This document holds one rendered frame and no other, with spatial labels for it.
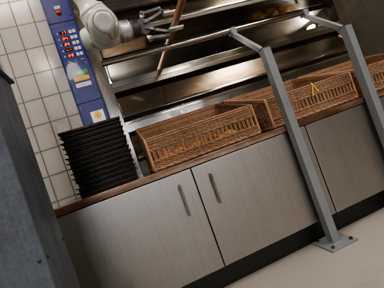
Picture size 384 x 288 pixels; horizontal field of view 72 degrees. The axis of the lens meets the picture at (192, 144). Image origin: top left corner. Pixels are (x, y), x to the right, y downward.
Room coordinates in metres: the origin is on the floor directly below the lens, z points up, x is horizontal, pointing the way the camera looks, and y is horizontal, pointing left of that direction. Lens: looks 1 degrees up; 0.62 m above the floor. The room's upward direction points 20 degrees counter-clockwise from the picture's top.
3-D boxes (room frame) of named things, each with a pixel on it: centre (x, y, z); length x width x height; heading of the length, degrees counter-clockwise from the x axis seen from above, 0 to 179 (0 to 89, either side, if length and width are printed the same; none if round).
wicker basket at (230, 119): (1.45, -0.02, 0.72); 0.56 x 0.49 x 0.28; 102
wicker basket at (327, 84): (1.59, -0.61, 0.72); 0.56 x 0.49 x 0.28; 105
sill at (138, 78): (1.87, -0.52, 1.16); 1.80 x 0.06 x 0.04; 103
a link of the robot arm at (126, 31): (1.13, 0.11, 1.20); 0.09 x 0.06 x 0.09; 14
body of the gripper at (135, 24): (1.15, 0.04, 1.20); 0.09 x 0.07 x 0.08; 104
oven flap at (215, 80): (1.85, -0.53, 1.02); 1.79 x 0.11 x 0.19; 103
